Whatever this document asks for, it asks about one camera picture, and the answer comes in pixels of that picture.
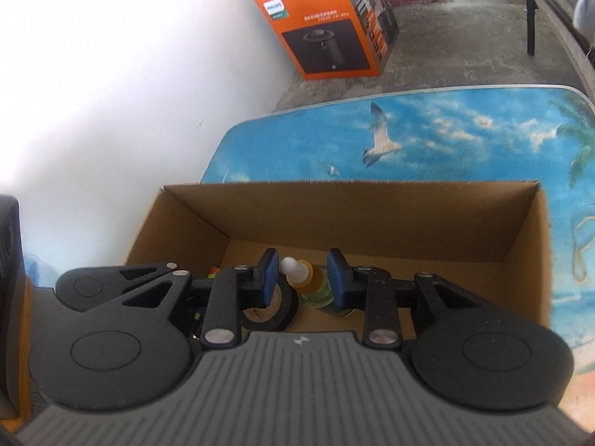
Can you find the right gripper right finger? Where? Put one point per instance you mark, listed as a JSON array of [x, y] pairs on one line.
[[370, 290]]

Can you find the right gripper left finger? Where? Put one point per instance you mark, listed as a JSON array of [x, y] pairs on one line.
[[232, 291]]

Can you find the green dropper bottle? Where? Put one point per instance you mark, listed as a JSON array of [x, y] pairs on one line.
[[312, 284]]

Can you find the black electrical tape roll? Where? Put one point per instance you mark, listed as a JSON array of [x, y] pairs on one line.
[[279, 313]]

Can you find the open brown cardboard box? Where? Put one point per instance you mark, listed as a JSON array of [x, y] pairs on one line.
[[491, 238]]

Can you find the orange Philips box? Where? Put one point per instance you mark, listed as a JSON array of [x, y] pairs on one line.
[[333, 38]]

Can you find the black metal bed frame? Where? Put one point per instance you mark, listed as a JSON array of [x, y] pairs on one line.
[[578, 49]]

